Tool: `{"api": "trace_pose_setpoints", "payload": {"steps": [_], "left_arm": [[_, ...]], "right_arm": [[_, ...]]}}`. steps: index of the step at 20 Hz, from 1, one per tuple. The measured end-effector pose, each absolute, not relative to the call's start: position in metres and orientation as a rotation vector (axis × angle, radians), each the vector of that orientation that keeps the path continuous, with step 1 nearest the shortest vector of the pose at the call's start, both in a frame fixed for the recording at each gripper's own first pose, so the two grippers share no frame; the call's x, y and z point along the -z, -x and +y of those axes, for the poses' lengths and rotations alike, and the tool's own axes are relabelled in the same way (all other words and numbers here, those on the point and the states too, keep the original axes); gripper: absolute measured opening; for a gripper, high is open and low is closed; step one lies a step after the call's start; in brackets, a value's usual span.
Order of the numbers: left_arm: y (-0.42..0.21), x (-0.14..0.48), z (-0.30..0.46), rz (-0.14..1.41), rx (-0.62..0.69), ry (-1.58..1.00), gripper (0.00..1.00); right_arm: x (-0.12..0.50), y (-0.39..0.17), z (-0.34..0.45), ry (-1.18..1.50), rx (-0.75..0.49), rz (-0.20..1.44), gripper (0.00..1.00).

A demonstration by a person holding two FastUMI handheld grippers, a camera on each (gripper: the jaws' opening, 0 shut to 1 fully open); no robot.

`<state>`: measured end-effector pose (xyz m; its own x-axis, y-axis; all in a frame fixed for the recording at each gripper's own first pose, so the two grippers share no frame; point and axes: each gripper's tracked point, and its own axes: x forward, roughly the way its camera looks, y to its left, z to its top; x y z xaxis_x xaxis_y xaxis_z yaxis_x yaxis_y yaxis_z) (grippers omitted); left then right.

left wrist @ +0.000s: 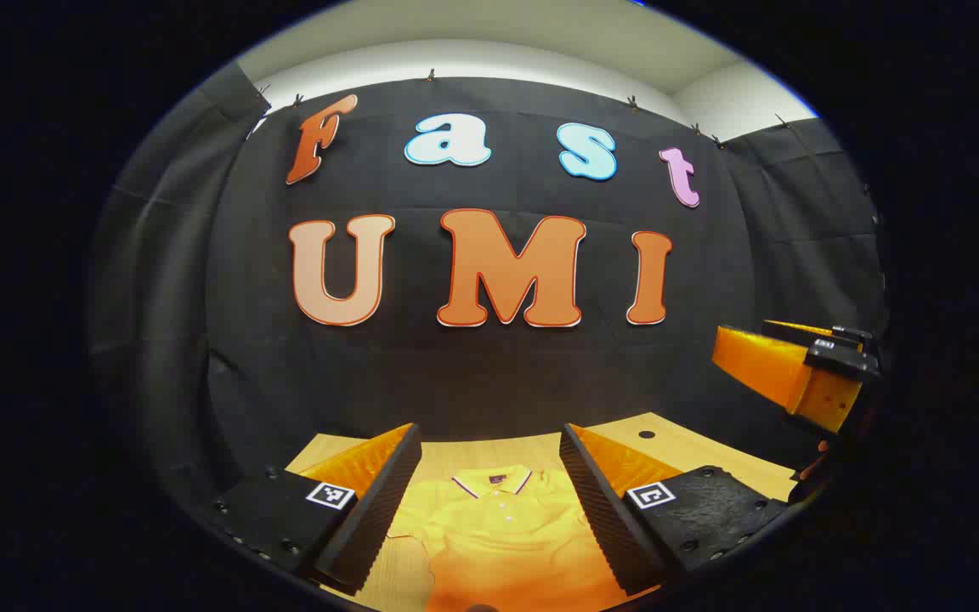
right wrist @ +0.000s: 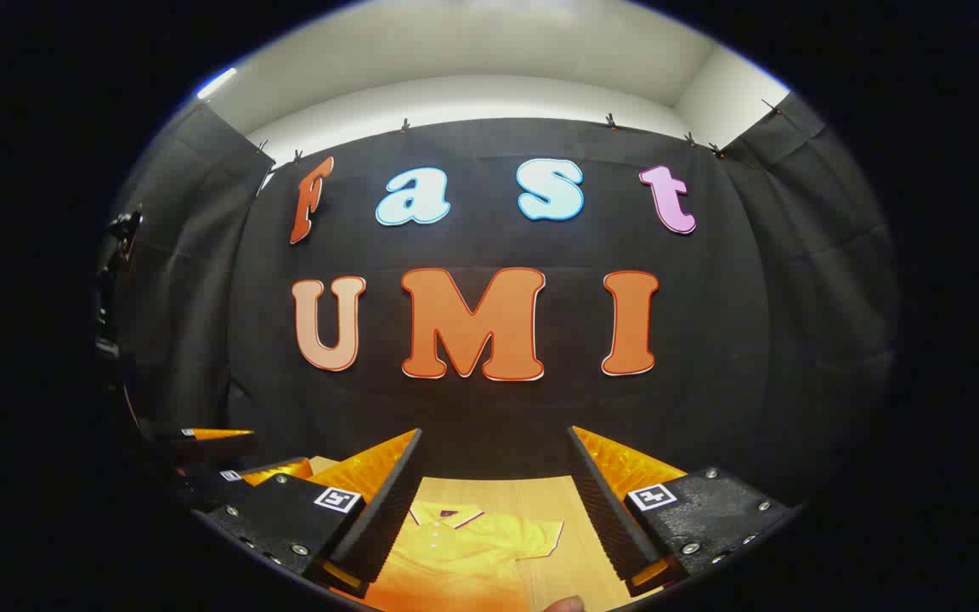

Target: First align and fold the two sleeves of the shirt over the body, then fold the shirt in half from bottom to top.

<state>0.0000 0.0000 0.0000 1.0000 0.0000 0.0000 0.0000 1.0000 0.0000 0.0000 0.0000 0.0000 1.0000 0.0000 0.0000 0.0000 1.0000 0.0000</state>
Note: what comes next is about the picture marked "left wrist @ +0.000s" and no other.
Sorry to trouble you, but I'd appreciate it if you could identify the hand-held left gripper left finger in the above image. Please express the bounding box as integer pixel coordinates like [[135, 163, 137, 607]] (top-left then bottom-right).
[[201, 422, 423, 596]]

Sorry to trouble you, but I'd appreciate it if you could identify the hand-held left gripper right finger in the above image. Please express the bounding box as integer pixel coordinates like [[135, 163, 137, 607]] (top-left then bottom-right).
[[559, 422, 788, 596]]

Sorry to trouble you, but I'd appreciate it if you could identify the orange T-shirt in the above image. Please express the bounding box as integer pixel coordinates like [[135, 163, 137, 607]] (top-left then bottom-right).
[[386, 463, 660, 612]]

